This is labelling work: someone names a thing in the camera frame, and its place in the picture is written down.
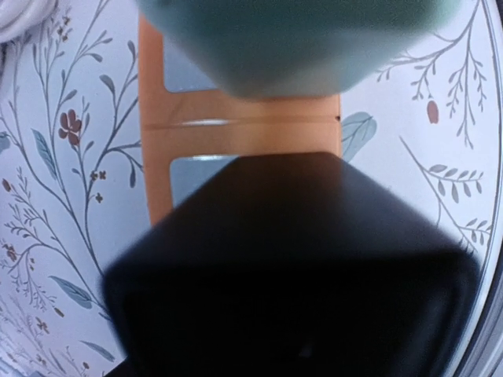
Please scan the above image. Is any black power adapter with cable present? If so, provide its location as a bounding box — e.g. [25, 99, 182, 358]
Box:
[102, 152, 479, 376]

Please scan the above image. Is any orange power strip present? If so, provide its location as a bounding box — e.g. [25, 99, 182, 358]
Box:
[138, 16, 343, 224]

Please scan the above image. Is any green plug adapter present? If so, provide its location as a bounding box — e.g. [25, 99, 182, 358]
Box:
[138, 1, 461, 99]

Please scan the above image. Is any light blue power strip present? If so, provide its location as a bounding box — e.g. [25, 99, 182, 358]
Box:
[1, 0, 57, 43]

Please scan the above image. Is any floral table mat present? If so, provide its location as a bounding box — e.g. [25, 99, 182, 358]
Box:
[1, 1, 502, 376]

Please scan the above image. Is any front aluminium rail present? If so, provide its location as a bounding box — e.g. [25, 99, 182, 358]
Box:
[444, 1, 502, 376]

